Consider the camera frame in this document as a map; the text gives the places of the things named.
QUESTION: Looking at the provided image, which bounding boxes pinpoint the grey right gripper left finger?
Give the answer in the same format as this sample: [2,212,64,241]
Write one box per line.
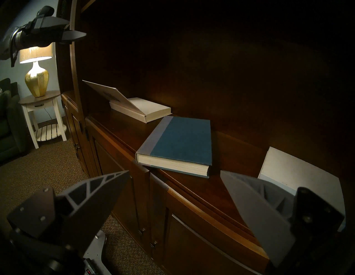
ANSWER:
[7,170,131,254]

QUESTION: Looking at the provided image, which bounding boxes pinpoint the dark wooden bookshelf cabinet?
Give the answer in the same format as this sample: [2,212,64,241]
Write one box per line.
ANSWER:
[55,0,355,275]

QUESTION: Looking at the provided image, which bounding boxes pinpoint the dark green armchair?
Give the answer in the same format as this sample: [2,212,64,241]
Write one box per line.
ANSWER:
[0,78,28,162]

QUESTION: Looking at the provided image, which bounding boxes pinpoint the white book with round emblem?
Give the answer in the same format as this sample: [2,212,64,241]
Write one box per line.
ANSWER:
[82,80,172,123]

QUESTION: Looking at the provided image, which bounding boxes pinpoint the gold table lamp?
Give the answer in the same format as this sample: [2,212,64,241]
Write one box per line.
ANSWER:
[19,44,53,98]

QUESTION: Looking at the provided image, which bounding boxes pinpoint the white book with pale-blue band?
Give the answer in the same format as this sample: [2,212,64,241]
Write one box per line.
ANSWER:
[258,146,347,232]

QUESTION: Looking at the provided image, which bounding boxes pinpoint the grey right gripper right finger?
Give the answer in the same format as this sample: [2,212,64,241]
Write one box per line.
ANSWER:
[220,170,345,268]

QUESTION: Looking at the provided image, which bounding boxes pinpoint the white slatted side table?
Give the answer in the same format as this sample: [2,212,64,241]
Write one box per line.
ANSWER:
[18,90,68,149]

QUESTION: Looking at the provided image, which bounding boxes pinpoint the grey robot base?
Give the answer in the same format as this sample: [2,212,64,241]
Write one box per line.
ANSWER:
[83,230,111,275]

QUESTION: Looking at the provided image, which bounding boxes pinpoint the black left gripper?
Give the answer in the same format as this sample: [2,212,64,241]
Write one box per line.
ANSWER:
[28,16,87,47]

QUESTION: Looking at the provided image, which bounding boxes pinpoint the blue hardcover book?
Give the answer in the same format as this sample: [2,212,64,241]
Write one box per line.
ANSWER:
[135,116,212,178]

